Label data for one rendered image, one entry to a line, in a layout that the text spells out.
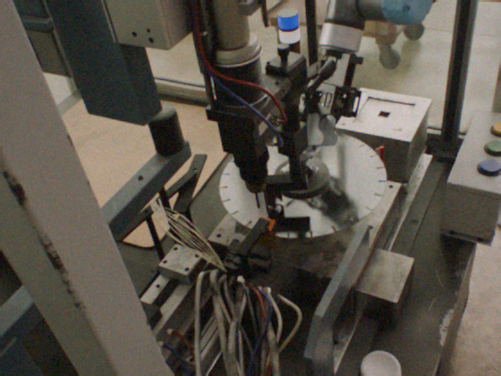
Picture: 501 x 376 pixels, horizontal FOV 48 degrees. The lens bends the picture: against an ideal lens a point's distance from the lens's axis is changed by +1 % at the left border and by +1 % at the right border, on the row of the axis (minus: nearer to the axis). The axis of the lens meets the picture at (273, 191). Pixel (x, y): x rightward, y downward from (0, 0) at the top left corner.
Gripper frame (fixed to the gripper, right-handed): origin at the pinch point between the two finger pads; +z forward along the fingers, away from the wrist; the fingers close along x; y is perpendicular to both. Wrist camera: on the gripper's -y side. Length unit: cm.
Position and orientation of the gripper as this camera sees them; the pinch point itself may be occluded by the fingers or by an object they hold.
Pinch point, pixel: (309, 151)
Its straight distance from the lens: 111.4
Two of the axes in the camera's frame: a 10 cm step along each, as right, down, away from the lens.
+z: -1.9, 9.5, 2.4
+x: 7.9, 0.0, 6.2
